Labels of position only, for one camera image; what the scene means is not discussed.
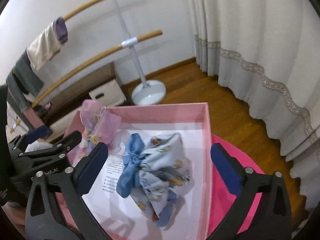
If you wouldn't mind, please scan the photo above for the wooden ballet barre rack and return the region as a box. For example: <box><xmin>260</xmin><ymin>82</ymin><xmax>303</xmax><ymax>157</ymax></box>
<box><xmin>10</xmin><ymin>0</ymin><xmax>167</xmax><ymax>134</ymax></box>

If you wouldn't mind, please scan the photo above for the white storage drawer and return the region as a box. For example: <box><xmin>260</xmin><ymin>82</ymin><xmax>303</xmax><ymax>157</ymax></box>
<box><xmin>89</xmin><ymin>79</ymin><xmax>126</xmax><ymax>106</ymax></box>
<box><xmin>45</xmin><ymin>107</ymin><xmax>84</xmax><ymax>142</ymax></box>

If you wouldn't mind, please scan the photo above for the person's left hand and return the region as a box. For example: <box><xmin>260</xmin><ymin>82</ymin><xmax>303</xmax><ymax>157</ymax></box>
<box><xmin>2</xmin><ymin>203</ymin><xmax>26</xmax><ymax>238</ymax></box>

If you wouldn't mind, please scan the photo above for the pink shallow box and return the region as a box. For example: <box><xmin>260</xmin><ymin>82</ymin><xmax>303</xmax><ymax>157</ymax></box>
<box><xmin>56</xmin><ymin>102</ymin><xmax>213</xmax><ymax>240</ymax></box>

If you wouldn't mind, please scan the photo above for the printed light blue cloth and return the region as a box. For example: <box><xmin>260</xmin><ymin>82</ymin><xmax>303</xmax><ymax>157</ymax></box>
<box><xmin>116</xmin><ymin>133</ymin><xmax>193</xmax><ymax>227</ymax></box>

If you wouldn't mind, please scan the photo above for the cream hanging cloth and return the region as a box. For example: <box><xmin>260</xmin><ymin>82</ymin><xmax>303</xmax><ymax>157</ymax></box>
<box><xmin>26</xmin><ymin>23</ymin><xmax>62</xmax><ymax>70</ymax></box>

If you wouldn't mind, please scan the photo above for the pink grey hanging towel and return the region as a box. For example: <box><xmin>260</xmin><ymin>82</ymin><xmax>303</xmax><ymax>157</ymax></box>
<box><xmin>7</xmin><ymin>90</ymin><xmax>44</xmax><ymax>130</ymax></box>

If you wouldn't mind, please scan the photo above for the cream curtain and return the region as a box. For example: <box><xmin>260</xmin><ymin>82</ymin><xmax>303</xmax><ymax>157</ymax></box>
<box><xmin>188</xmin><ymin>0</ymin><xmax>319</xmax><ymax>210</ymax></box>

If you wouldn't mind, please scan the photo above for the white storage drawer right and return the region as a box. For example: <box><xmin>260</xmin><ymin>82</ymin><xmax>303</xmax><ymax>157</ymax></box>
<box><xmin>89</xmin><ymin>79</ymin><xmax>126</xmax><ymax>106</ymax></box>

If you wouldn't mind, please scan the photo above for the pink organza pouch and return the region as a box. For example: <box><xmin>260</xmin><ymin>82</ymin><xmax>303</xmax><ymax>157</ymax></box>
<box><xmin>80</xmin><ymin>100</ymin><xmax>121</xmax><ymax>154</ymax></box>

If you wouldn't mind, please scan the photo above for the purple hanging cloth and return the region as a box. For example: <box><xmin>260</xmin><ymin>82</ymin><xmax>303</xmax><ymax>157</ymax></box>
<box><xmin>53</xmin><ymin>17</ymin><xmax>68</xmax><ymax>44</ymax></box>

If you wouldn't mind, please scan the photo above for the pink tablecloth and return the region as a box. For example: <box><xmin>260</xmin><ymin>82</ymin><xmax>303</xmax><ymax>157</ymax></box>
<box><xmin>207</xmin><ymin>134</ymin><xmax>263</xmax><ymax>235</ymax></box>

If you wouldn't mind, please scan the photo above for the dark wooden bench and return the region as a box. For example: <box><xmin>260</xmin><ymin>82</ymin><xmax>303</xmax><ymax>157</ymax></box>
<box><xmin>42</xmin><ymin>62</ymin><xmax>129</xmax><ymax>126</ymax></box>

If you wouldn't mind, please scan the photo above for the white storage drawer left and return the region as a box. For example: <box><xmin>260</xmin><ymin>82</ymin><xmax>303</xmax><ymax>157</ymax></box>
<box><xmin>45</xmin><ymin>107</ymin><xmax>84</xmax><ymax>142</ymax></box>

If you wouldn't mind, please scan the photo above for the dark grey hanging towel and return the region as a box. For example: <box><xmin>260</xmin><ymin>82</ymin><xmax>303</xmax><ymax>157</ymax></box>
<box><xmin>5</xmin><ymin>51</ymin><xmax>45</xmax><ymax>113</ymax></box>

